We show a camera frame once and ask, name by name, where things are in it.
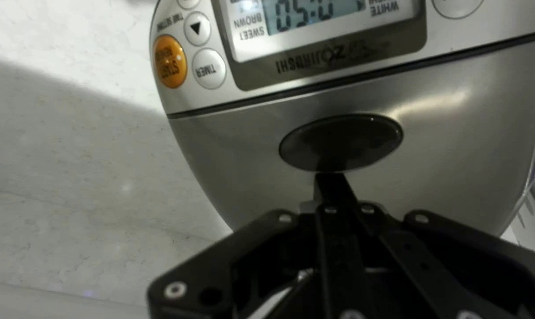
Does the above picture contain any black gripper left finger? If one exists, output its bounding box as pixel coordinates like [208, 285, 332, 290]
[148, 169, 343, 319]

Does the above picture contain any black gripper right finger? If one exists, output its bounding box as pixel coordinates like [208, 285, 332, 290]
[337, 171, 535, 319]

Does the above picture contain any stainless steel rice cooker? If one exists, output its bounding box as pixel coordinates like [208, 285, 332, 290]
[148, 0, 535, 238]

